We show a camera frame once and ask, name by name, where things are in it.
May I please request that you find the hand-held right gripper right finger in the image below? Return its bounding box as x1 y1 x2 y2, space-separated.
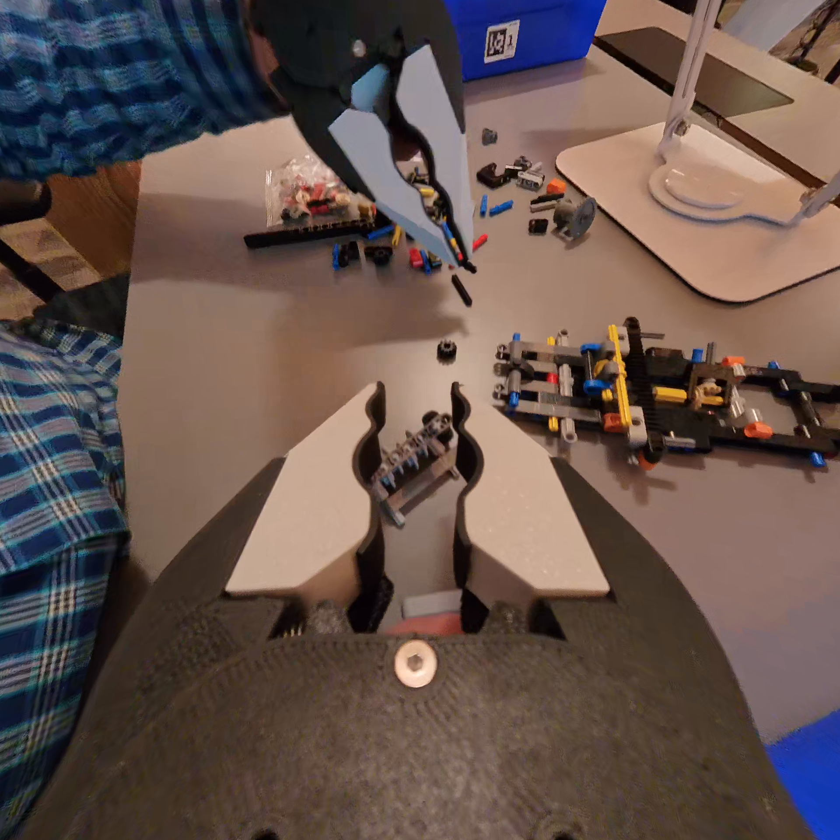
449 381 614 634

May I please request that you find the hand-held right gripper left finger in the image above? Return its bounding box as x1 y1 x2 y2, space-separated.
223 381 396 634

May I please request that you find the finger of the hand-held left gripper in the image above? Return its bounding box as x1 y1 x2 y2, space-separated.
327 64 479 275
394 41 478 273

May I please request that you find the small grey lego sub-assembly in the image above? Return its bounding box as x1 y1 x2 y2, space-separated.
369 410 462 530

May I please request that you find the person's left forearm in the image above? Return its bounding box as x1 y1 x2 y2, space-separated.
0 0 290 181

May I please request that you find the clear bag of lego parts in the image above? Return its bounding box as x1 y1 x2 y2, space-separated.
264 154 376 228

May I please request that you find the pile of loose lego pieces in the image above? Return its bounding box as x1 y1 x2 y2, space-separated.
331 128 599 273

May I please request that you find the long black lego beam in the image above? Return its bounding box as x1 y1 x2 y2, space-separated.
244 217 395 250

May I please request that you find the grey lego wheel hub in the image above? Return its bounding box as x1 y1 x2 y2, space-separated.
553 197 598 239

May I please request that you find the lego chassis assembly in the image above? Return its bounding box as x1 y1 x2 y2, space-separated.
492 316 840 471

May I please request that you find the blue plastic bin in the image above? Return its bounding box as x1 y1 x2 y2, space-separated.
441 0 608 83

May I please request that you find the white desk stand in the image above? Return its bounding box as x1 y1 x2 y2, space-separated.
554 0 840 304

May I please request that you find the person's plaid shirt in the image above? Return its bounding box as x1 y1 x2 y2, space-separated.
0 318 132 840

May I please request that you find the wooden cabinet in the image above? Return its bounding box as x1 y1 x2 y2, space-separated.
46 161 142 280

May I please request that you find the black flat pad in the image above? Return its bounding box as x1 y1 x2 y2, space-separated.
592 26 795 120

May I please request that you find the black chair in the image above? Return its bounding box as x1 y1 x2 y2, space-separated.
0 178 63 304

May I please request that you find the blue plastic lid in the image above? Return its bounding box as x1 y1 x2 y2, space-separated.
763 709 840 840

